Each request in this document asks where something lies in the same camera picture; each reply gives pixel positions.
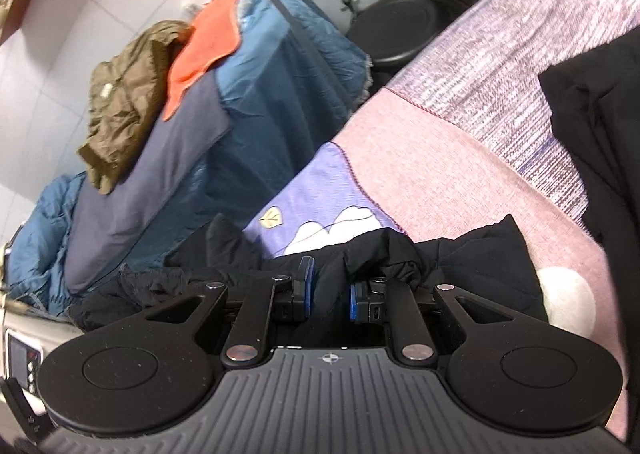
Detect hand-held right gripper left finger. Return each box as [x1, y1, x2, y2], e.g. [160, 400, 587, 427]
[145, 256, 316, 369]

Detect black quilted jacket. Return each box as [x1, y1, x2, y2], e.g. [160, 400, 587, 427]
[70, 214, 551, 335]

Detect blue duvet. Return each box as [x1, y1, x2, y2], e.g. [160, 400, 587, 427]
[6, 0, 372, 317]

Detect olive brown jacket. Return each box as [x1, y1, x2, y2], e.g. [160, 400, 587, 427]
[77, 20, 193, 195]

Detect orange cloth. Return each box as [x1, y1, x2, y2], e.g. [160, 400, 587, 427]
[164, 0, 256, 122]

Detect black round stool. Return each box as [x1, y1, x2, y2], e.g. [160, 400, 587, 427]
[345, 0, 442, 84]

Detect black garment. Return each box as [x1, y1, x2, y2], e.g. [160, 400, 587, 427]
[538, 28, 640, 275]

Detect black angular object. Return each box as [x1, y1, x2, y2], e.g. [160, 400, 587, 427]
[0, 376, 57, 446]

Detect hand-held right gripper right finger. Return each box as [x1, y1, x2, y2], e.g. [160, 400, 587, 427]
[350, 276, 518, 363]

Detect grey device with display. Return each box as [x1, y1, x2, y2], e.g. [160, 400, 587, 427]
[0, 301, 86, 395]

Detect grey blue cloth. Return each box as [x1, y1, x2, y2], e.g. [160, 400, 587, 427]
[65, 78, 232, 295]

